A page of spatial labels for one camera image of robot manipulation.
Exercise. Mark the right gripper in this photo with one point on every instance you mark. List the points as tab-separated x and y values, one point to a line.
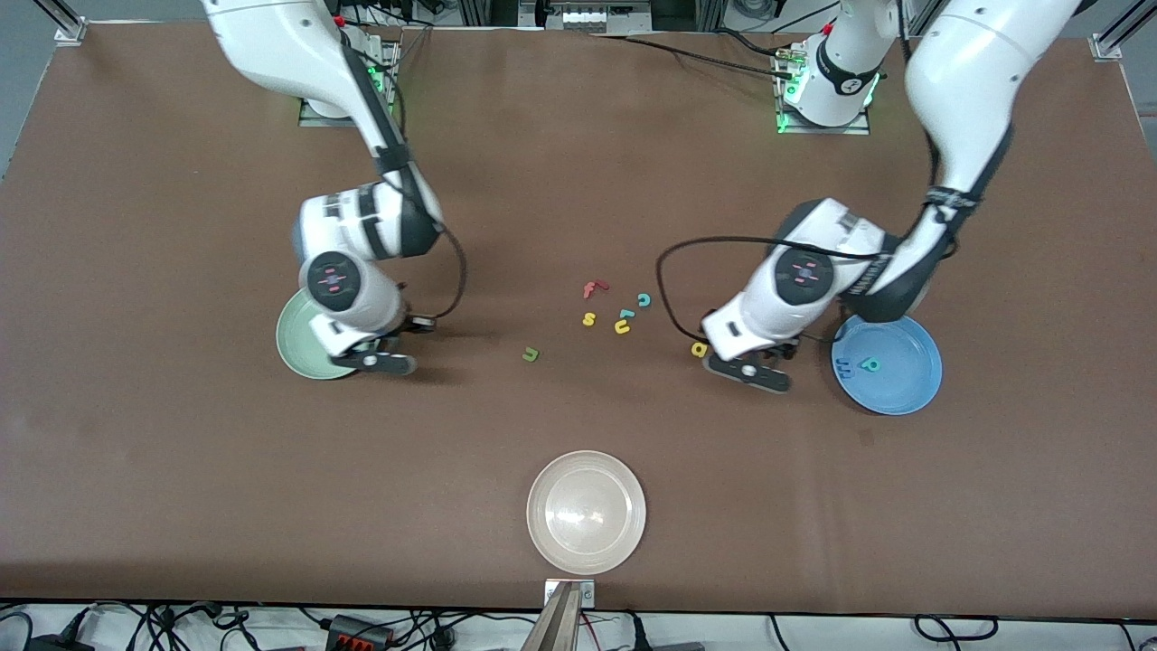
409	323

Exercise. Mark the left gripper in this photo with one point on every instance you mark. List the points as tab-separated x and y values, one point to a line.
789	346

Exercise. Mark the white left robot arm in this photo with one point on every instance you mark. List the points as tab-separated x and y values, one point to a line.
967	81

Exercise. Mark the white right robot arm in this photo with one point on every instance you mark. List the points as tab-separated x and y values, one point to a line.
271	45

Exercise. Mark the green plate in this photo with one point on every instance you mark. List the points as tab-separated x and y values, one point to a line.
294	344

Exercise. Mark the blue plate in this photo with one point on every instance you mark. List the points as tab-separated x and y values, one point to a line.
895	389

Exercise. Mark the red letter f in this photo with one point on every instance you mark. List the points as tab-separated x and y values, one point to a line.
589	290

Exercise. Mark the beige plate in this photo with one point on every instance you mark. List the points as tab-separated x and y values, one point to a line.
586	513

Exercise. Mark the black power strip red switches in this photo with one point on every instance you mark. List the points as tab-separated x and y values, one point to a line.
357	633

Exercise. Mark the grey metal equipment box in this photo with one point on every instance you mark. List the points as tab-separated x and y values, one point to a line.
587	16

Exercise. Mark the black power adapter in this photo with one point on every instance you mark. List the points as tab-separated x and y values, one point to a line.
54	644

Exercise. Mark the small metal mount bracket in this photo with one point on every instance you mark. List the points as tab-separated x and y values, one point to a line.
551	592

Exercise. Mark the grey camera post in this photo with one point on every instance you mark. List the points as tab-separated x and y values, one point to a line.
556	628

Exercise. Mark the aluminium frame profile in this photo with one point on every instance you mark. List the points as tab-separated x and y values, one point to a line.
68	27
1107	43

